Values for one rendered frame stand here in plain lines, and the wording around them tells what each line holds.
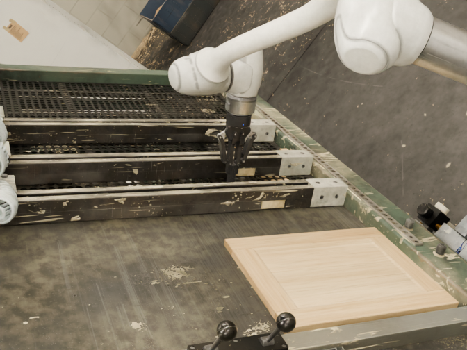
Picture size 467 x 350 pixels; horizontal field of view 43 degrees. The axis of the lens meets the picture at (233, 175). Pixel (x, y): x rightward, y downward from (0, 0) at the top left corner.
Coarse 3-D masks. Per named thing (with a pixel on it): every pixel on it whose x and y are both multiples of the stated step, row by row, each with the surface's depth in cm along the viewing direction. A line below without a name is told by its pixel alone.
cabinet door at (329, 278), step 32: (256, 256) 155; (288, 256) 157; (320, 256) 160; (352, 256) 162; (384, 256) 165; (256, 288) 143; (288, 288) 144; (320, 288) 146; (352, 288) 148; (384, 288) 150; (416, 288) 152; (320, 320) 134; (352, 320) 137
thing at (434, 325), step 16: (384, 320) 134; (400, 320) 135; (416, 320) 136; (432, 320) 137; (448, 320) 138; (464, 320) 139; (288, 336) 124; (304, 336) 125; (320, 336) 126; (336, 336) 126; (352, 336) 127; (368, 336) 128; (384, 336) 129; (400, 336) 131; (416, 336) 134; (432, 336) 136; (448, 336) 138
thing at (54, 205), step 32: (32, 192) 157; (64, 192) 160; (96, 192) 163; (128, 192) 165; (160, 192) 168; (192, 192) 171; (224, 192) 174; (256, 192) 179; (288, 192) 183; (320, 192) 188; (0, 224) 153
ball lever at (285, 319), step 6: (282, 312) 112; (288, 312) 112; (282, 318) 111; (288, 318) 110; (294, 318) 111; (276, 324) 112; (282, 324) 110; (288, 324) 110; (294, 324) 111; (276, 330) 115; (282, 330) 111; (288, 330) 110; (264, 336) 120; (270, 336) 117; (264, 342) 119; (270, 342) 119
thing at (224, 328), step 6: (222, 324) 106; (228, 324) 106; (234, 324) 107; (216, 330) 107; (222, 330) 106; (228, 330) 105; (234, 330) 106; (222, 336) 106; (228, 336) 105; (234, 336) 106; (216, 342) 111; (204, 348) 114; (210, 348) 114; (216, 348) 115
